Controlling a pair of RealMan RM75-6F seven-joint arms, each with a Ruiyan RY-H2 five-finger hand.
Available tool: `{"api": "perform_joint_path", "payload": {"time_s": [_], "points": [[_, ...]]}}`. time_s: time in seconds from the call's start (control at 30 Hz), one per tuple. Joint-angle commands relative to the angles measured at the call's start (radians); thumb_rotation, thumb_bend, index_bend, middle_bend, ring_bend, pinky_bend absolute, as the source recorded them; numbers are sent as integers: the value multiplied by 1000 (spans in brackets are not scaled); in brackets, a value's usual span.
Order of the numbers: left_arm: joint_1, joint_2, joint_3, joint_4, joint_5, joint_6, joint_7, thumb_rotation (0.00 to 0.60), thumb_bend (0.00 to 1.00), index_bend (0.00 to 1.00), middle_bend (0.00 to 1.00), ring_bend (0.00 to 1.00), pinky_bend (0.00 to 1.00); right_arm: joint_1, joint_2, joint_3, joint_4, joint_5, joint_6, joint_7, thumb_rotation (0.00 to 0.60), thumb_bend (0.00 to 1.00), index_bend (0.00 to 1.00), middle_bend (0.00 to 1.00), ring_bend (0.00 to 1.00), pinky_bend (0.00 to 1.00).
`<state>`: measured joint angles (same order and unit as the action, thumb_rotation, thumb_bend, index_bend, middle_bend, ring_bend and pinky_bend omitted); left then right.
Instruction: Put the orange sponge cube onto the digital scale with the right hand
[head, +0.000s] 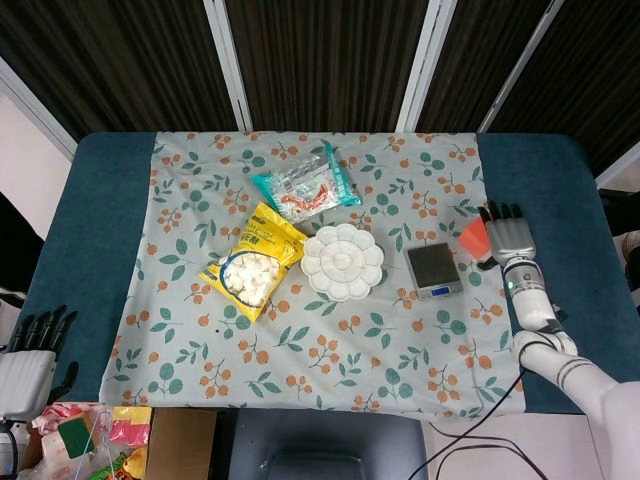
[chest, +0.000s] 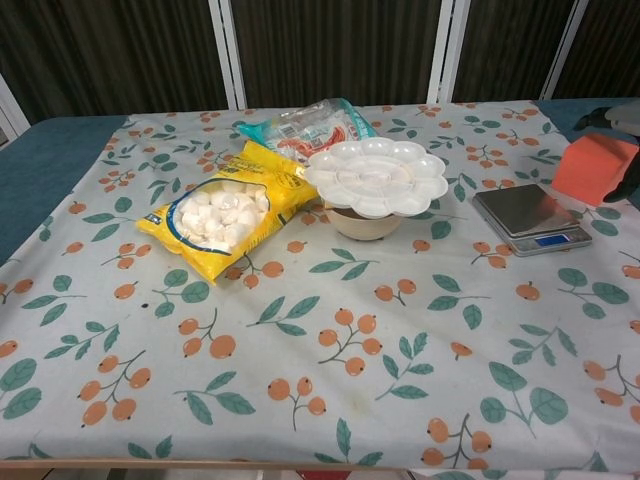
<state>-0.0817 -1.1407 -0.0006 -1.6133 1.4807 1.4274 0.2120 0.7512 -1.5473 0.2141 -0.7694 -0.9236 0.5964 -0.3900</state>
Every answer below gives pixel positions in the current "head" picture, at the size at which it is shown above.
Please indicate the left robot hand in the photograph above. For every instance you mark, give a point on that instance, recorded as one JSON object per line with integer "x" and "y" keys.
{"x": 27, "y": 380}

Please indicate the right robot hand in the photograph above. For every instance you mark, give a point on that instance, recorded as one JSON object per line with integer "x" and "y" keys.
{"x": 510, "y": 240}

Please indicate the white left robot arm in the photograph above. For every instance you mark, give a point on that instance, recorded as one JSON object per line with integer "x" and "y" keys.
{"x": 7, "y": 440}

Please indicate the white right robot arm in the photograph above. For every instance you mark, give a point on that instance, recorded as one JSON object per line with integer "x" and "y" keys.
{"x": 530, "y": 295}

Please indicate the silver digital scale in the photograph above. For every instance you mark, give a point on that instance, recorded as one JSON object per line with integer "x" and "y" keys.
{"x": 430, "y": 265}

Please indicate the green sponge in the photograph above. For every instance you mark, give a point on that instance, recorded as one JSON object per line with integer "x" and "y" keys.
{"x": 74, "y": 437}

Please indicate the pink yellow package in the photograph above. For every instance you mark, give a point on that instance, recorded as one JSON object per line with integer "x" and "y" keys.
{"x": 129, "y": 425}

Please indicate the brown cardboard box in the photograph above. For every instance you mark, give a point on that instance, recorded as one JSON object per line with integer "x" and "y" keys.
{"x": 180, "y": 445}

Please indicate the teal table cover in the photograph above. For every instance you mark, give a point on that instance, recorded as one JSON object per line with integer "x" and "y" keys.
{"x": 90, "y": 225}

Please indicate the white flower-shaped palette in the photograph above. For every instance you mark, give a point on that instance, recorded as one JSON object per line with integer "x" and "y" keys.
{"x": 342, "y": 262}

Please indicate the teal clear snack bag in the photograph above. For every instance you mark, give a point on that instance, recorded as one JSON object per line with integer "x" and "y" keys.
{"x": 310, "y": 185}

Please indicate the floral print tablecloth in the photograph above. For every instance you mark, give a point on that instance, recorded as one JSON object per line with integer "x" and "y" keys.
{"x": 325, "y": 360}

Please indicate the yellow marshmallow bag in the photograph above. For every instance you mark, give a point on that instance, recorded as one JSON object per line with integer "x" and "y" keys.
{"x": 260, "y": 235}

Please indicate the black padded seat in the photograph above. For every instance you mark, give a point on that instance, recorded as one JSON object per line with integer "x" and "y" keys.
{"x": 320, "y": 450}

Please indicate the white screen frame post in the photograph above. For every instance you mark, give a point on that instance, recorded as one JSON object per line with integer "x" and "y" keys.
{"x": 520, "y": 70}
{"x": 35, "y": 100}
{"x": 227, "y": 65}
{"x": 420, "y": 65}

